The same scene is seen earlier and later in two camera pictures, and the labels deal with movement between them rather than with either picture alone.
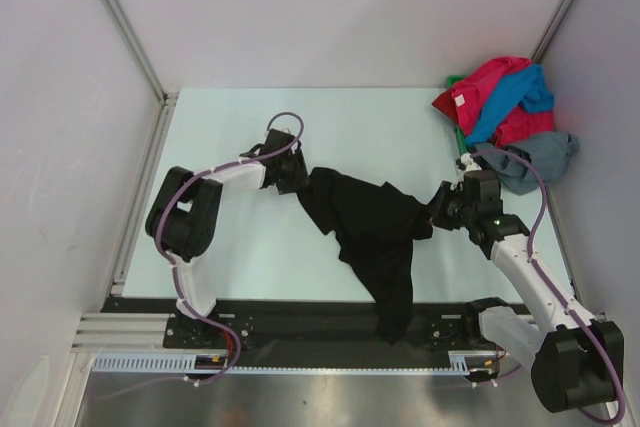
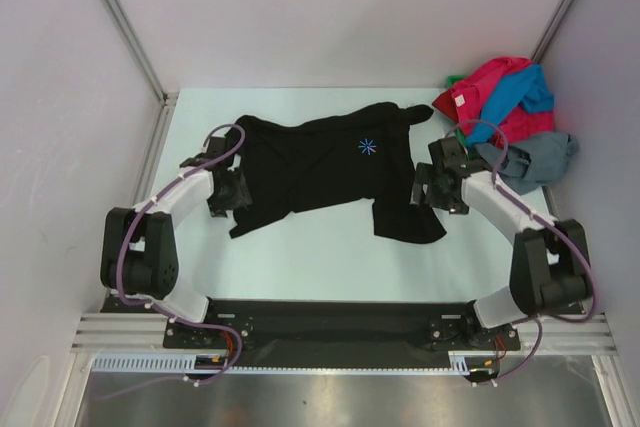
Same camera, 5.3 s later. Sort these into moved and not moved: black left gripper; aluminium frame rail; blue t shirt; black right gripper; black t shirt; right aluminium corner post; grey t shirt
Moved: black t shirt; black right gripper; black left gripper
Not moved: aluminium frame rail; blue t shirt; grey t shirt; right aluminium corner post
